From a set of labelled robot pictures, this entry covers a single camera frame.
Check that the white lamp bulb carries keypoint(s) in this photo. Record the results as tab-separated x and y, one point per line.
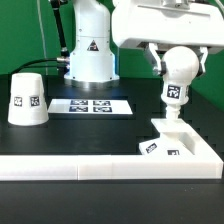
182	67

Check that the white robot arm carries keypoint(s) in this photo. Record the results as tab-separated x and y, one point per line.
91	63

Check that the white lamp base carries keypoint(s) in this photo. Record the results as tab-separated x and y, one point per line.
175	139

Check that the white marker sheet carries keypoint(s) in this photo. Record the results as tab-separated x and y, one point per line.
87	106

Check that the white L-shaped fence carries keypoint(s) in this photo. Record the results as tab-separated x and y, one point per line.
204	164

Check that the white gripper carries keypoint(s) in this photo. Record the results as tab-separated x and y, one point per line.
135	22

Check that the white lamp shade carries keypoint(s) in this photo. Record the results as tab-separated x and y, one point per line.
27	105

